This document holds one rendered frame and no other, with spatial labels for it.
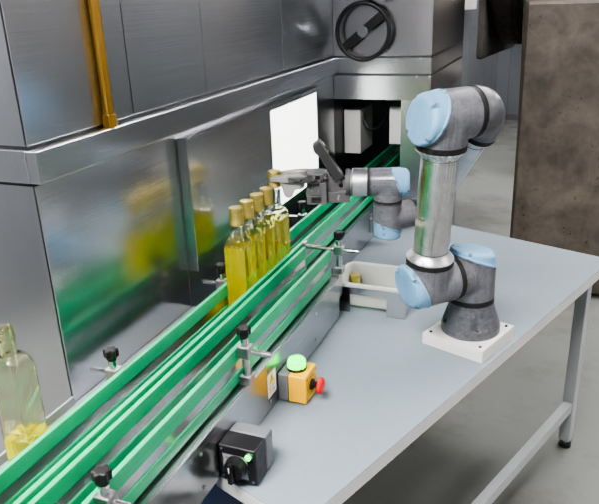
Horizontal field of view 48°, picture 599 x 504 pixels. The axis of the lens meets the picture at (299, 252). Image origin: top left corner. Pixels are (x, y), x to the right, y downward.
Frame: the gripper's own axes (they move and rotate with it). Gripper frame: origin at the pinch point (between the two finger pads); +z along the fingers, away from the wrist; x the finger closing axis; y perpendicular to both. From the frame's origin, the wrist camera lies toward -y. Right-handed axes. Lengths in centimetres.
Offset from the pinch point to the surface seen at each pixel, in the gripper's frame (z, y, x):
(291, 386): -7, 38, -42
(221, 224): 14.3, 11.8, -5.8
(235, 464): 0, 37, -72
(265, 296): 0.5, 24.4, -23.9
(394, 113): -34, 1, 96
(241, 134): 10.1, -9.3, 8.8
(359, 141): -21, 13, 102
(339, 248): -16.6, 21.7, 2.2
